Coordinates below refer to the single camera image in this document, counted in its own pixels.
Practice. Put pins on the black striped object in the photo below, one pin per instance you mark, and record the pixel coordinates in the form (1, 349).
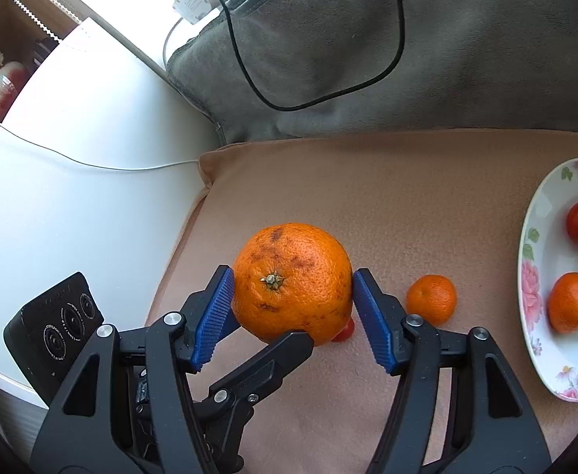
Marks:
(43, 50)

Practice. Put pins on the grey blanket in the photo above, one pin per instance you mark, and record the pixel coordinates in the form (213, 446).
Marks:
(466, 59)

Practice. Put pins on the large blemished orange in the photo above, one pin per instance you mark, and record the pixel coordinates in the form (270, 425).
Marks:
(289, 276)

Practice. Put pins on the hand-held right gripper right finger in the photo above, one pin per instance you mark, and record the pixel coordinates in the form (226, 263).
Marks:
(373, 326)

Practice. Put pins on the small mandarin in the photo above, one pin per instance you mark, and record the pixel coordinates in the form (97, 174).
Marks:
(568, 303)
(432, 300)

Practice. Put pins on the floral white plate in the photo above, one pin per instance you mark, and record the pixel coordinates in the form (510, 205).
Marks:
(540, 306)

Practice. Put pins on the white side table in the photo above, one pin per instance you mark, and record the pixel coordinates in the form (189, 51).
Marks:
(96, 108)

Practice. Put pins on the white power adapter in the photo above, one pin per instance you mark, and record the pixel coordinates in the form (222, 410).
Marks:
(191, 2)

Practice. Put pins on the red and white jar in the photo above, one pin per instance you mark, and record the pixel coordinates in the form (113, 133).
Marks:
(5, 96)

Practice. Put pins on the peach blanket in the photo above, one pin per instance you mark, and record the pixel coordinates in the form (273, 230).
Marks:
(368, 197)

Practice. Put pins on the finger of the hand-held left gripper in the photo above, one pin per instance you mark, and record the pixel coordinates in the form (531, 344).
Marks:
(279, 355)

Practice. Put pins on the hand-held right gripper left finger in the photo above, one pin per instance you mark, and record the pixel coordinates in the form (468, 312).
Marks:
(215, 318)

